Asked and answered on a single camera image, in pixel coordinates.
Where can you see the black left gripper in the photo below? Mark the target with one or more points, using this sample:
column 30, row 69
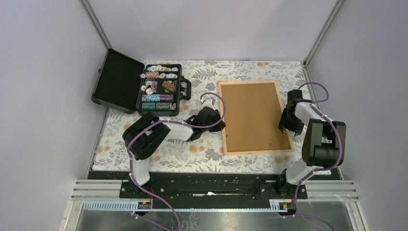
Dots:
column 218, row 127

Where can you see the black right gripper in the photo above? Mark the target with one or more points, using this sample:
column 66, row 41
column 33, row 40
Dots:
column 283, row 123

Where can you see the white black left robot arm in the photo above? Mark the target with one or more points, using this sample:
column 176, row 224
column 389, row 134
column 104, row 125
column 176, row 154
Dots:
column 144, row 137

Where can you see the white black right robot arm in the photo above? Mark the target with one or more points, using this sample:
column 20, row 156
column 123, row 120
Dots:
column 323, row 146

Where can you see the floral patterned table mat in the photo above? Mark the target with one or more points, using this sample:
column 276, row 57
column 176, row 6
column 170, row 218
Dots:
column 204, row 155

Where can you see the black poker chip case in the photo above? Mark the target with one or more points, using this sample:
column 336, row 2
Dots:
column 129, row 86

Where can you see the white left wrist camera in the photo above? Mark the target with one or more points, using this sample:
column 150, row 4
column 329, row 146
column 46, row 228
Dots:
column 209, row 102

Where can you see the right corner aluminium post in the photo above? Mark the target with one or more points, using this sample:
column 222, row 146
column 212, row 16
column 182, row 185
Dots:
column 326, row 26

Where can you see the corner aluminium post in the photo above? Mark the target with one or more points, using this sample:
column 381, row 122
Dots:
column 95, row 22
column 326, row 26

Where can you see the aluminium rail front structure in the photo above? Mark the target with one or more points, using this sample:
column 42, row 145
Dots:
column 106, row 205

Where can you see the left corner aluminium post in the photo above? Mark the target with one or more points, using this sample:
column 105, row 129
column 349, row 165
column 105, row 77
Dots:
column 95, row 22

